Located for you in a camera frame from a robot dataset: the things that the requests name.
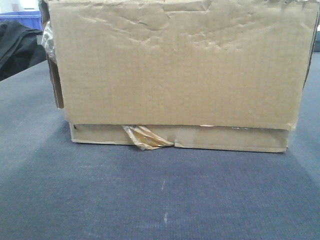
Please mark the torn clear packing tape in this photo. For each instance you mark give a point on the torn clear packing tape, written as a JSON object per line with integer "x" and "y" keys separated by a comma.
{"x": 144, "y": 138}

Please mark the crumpled clear plastic wrap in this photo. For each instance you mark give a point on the crumpled clear plastic wrap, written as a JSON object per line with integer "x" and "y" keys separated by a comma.
{"x": 48, "y": 42}

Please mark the large plain brown cardboard box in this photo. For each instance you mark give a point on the large plain brown cardboard box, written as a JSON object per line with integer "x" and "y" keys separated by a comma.
{"x": 203, "y": 74}

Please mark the black fabric clothing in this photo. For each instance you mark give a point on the black fabric clothing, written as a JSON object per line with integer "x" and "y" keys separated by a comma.
{"x": 19, "y": 48}

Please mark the blue plastic crate far left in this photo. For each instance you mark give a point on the blue plastic crate far left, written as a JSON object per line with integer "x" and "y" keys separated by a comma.
{"x": 31, "y": 19}

